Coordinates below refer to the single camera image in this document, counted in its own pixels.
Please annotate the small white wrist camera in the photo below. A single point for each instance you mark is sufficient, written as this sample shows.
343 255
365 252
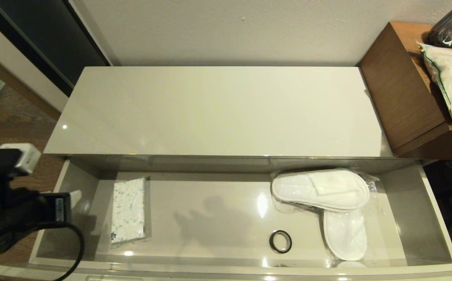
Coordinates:
22 156

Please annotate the dark door panel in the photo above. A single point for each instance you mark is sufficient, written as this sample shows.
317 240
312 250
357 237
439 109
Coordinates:
54 35

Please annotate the white blue tissue pack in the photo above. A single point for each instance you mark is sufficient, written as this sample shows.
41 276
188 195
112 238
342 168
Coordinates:
128 210

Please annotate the black tape roll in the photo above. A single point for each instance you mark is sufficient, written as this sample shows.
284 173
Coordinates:
271 242

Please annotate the brown wooden door trim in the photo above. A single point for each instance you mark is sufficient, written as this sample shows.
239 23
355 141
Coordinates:
15 82

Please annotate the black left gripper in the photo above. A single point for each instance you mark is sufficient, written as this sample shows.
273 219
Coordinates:
56 208

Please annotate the grey cabinet drawer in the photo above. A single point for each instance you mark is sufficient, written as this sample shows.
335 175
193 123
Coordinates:
210 210

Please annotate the grey glossy cabinet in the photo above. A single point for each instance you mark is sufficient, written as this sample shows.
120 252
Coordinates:
210 117

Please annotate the white slippers pair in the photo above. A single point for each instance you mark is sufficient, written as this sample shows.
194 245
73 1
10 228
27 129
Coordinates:
327 191

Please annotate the single white bagged slipper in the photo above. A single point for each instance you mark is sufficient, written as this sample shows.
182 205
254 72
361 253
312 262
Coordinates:
345 238

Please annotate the brown wooden side cabinet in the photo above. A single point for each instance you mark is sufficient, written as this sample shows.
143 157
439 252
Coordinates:
397 86

